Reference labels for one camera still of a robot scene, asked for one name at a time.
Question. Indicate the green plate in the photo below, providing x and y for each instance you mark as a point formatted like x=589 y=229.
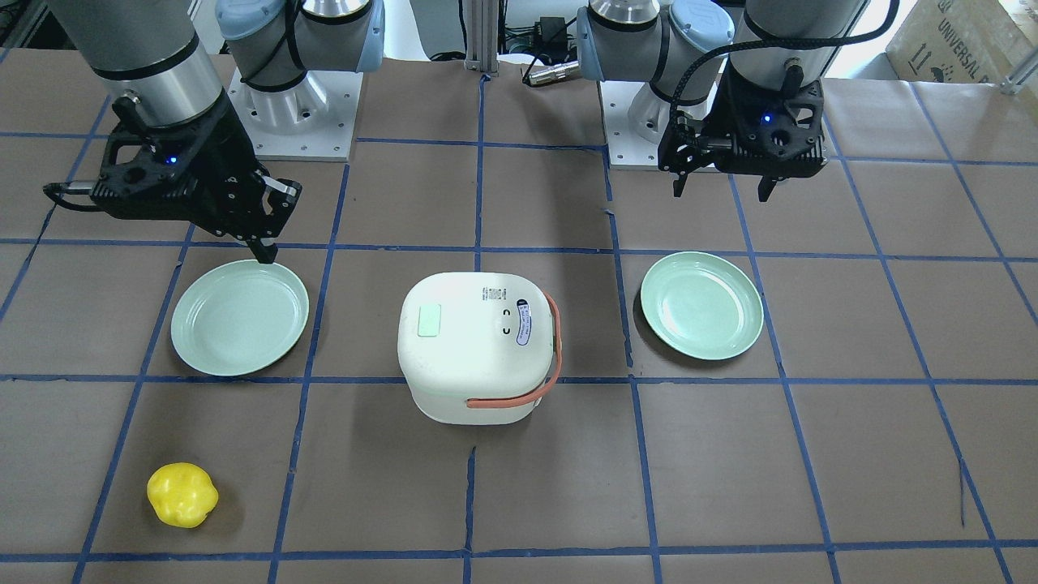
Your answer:
x=239 y=318
x=702 y=305

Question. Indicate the white rice cooker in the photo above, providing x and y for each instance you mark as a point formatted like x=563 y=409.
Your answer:
x=479 y=348

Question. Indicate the cardboard box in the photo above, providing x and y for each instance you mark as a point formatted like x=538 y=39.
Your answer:
x=962 y=41

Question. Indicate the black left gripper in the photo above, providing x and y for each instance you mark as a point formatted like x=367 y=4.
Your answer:
x=724 y=120

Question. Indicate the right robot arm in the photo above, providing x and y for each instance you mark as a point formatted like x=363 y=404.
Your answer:
x=151 y=51

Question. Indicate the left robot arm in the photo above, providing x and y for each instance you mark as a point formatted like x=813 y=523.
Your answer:
x=681 y=50

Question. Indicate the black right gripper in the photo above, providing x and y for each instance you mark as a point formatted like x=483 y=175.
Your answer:
x=217 y=159

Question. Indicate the yellow toy bell pepper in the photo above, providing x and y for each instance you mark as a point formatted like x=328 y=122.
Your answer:
x=181 y=494

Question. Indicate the aluminium frame post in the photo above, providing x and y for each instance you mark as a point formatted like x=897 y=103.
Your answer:
x=482 y=26

